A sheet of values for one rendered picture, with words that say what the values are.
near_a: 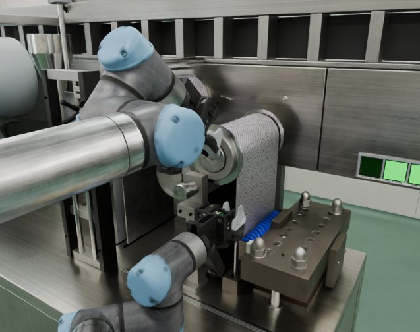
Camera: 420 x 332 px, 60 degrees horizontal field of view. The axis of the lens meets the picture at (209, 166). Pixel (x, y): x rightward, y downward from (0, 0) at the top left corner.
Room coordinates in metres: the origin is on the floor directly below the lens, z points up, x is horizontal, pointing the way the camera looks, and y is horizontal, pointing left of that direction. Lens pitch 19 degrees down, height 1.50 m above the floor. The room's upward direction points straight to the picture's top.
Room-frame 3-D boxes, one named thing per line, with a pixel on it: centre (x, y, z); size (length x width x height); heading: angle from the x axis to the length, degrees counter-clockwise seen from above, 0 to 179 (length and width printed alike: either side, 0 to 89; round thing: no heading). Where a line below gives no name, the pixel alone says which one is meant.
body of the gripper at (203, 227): (0.69, 0.00, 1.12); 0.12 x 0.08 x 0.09; 147
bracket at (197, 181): (0.80, 0.04, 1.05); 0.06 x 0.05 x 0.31; 147
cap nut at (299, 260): (0.70, -0.20, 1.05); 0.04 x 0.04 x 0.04
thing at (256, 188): (0.89, -0.13, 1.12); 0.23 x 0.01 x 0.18; 147
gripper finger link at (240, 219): (0.77, -0.07, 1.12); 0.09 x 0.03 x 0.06; 146
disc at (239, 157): (0.82, -0.01, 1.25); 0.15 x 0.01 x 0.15; 57
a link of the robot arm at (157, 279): (0.56, 0.09, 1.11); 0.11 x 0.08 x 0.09; 147
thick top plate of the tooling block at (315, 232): (0.86, -0.25, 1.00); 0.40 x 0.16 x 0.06; 147
